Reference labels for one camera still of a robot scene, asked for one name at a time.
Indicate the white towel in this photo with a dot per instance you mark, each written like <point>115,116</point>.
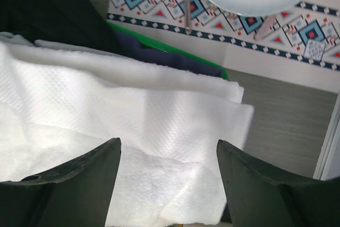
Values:
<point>57,105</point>

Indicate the aluminium frame rail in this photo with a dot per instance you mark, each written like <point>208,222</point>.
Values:
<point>328,162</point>

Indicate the silver fork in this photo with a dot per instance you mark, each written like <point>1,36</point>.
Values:
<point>187,14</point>

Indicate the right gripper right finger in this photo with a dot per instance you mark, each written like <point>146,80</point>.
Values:
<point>261,194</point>

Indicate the navy purple garment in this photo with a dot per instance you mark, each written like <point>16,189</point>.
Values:
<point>135,50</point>

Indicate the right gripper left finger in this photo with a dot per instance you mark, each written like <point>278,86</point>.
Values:
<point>75,193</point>

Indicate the green plastic tray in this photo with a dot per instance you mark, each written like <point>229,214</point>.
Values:
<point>150,43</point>

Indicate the black garment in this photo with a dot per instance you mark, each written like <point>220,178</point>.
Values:
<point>74,22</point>

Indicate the patterned white cloth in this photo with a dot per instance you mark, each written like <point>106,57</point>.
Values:
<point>300,45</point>

